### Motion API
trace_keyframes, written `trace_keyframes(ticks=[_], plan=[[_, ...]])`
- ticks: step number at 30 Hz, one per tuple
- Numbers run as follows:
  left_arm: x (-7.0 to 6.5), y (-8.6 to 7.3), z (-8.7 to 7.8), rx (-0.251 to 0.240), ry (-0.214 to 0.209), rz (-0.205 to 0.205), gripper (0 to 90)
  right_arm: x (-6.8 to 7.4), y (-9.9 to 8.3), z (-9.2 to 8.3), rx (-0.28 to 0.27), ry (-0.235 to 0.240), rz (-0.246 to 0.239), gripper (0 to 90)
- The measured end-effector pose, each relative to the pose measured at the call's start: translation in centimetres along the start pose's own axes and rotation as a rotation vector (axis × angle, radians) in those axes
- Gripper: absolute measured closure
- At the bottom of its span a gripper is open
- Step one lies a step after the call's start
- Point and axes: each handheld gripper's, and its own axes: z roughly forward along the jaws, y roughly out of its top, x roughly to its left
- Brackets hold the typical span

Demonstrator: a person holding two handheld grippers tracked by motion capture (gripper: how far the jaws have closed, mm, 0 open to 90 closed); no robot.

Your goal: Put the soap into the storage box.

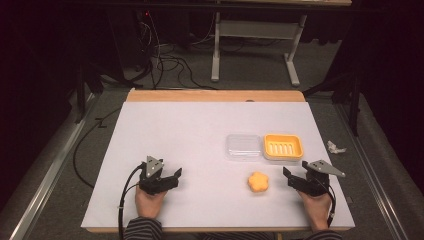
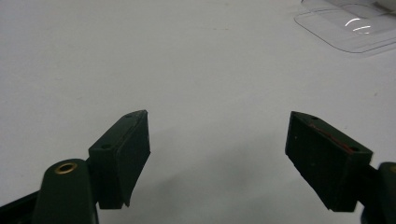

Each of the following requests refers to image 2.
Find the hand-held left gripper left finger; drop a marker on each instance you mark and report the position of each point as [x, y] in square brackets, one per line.
[120, 161]

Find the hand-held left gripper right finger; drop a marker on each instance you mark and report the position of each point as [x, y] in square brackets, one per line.
[323, 161]

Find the clear plastic container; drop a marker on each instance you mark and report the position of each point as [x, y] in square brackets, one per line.
[351, 26]

